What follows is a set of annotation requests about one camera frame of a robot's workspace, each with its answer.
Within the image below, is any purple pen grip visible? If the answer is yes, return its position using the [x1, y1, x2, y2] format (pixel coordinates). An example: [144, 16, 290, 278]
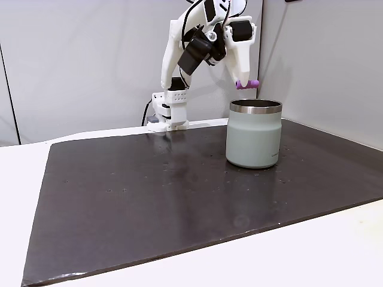
[235, 79, 260, 91]

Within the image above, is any sage green steel mug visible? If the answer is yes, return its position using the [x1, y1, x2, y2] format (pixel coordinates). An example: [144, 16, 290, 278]
[225, 99, 283, 170]

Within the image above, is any black table mat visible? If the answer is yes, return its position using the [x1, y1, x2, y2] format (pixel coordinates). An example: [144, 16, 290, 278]
[20, 118, 383, 287]

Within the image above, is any black oval camera box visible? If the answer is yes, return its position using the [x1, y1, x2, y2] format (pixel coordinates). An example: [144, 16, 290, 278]
[177, 35, 212, 76]

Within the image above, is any black camera cable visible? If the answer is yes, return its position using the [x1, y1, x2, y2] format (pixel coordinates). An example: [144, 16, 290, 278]
[179, 0, 208, 89]

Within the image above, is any black base power cable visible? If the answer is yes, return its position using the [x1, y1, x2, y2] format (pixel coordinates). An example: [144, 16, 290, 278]
[141, 99, 154, 127]

